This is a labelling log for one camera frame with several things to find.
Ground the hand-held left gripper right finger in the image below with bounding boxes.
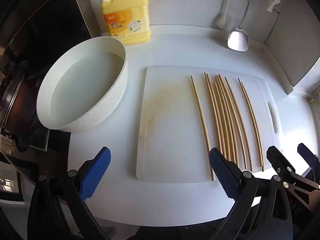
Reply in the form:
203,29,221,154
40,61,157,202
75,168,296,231
209,147,293,240

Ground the white dish brush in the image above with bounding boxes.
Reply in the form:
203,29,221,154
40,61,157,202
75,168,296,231
216,0,234,28

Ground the dark cooking pot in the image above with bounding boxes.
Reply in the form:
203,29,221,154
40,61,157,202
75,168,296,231
0,71,38,130

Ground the black gas stove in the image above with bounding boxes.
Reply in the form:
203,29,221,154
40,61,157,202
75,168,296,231
0,62,72,205

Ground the stainless steel spatula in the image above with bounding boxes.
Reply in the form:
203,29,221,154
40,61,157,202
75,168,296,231
227,0,258,52

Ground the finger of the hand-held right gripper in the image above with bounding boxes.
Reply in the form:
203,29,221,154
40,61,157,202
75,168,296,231
297,142,320,178
266,145,298,181

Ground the yellow dish soap pump bottle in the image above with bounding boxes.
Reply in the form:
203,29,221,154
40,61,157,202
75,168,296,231
89,0,152,46

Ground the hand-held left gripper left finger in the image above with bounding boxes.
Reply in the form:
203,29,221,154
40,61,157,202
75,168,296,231
27,146,112,240

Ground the bunch of wooden chopsticks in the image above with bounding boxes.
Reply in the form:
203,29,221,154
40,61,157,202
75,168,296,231
190,72,265,181

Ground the white plastic cutting board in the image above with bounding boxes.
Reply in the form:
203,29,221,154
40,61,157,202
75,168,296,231
136,66,283,184

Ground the white round plastic basin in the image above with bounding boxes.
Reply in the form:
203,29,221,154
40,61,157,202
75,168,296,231
36,36,128,132

